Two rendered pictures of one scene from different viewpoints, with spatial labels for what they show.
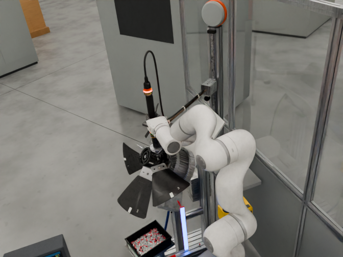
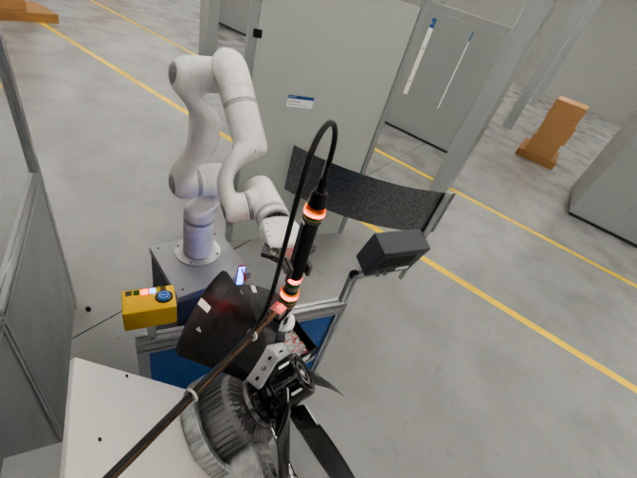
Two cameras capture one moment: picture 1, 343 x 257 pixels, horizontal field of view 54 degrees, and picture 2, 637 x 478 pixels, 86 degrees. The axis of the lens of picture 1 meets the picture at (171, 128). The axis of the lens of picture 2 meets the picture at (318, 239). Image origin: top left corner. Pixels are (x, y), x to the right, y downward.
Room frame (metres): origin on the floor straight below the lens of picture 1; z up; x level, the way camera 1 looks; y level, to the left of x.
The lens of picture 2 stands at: (2.05, -0.05, 2.05)
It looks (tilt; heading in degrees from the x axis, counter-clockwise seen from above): 37 degrees down; 162
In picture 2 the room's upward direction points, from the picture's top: 18 degrees clockwise
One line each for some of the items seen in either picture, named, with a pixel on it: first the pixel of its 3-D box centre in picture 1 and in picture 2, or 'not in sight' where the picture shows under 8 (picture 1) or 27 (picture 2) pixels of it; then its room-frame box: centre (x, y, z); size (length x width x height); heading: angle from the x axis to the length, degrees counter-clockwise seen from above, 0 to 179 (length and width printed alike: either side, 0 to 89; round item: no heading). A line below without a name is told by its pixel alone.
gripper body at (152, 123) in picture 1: (158, 126); (282, 235); (1.41, 0.06, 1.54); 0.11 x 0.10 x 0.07; 18
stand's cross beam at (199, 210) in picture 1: (190, 214); not in sight; (1.71, -0.07, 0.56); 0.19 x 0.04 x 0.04; 108
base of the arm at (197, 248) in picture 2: not in sight; (198, 235); (0.89, -0.19, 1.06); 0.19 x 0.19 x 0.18
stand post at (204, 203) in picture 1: (204, 207); not in sight; (1.74, -0.18, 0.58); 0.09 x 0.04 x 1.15; 18
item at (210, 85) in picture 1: (209, 86); not in sight; (2.01, -0.28, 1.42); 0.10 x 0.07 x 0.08; 143
